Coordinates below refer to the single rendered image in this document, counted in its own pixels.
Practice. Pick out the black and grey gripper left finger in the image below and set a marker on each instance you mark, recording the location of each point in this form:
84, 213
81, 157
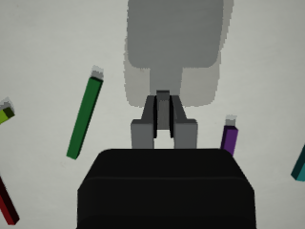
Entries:
144, 130

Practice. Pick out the turquoise rod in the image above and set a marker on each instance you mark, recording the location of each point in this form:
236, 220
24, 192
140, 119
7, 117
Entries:
298, 172

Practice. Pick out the purple rod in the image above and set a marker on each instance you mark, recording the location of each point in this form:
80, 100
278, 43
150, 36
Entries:
229, 138

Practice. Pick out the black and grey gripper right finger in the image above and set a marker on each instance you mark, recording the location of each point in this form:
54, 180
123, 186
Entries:
182, 130

